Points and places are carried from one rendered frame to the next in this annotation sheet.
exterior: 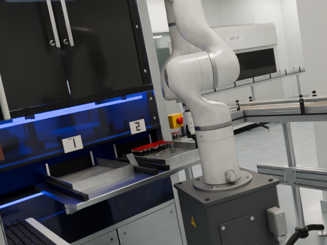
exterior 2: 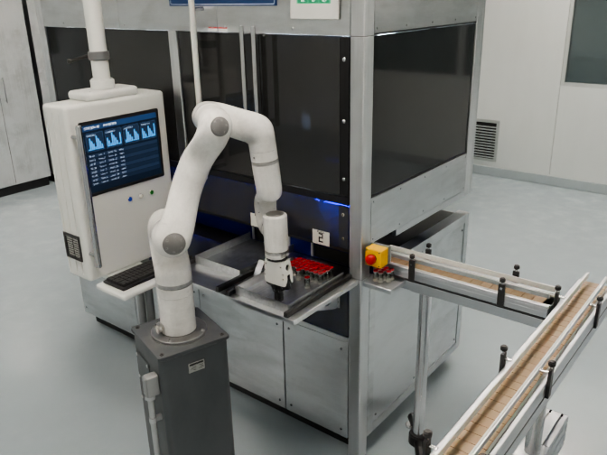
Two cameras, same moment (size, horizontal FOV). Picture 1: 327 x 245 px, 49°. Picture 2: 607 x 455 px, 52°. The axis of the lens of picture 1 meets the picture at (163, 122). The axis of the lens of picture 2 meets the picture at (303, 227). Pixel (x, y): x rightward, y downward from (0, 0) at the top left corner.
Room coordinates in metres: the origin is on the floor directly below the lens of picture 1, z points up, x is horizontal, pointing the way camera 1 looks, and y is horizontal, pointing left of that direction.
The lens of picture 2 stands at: (1.01, -2.10, 1.95)
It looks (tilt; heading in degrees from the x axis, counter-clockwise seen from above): 21 degrees down; 74
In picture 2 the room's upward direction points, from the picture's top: 1 degrees counter-clockwise
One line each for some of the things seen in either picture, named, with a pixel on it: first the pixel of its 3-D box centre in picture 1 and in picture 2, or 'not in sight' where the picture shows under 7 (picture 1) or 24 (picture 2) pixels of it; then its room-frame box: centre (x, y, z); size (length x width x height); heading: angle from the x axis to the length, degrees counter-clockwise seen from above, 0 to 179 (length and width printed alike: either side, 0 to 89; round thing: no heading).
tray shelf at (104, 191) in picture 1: (131, 168); (264, 274); (1.51, 0.18, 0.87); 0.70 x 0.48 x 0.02; 125
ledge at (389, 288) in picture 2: (176, 142); (386, 282); (1.94, -0.05, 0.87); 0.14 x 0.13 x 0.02; 35
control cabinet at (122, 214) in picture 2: not in sight; (114, 178); (0.96, 0.70, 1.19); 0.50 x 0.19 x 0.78; 35
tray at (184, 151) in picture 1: (166, 152); (290, 283); (1.57, 0.01, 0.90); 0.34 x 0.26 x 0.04; 35
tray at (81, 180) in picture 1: (86, 172); (245, 253); (1.47, 0.35, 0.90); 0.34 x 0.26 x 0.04; 35
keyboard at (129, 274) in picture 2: (17, 239); (150, 268); (1.07, 0.51, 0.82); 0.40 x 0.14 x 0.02; 35
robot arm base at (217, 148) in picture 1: (218, 154); (176, 307); (1.12, -0.15, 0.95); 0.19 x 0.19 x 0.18
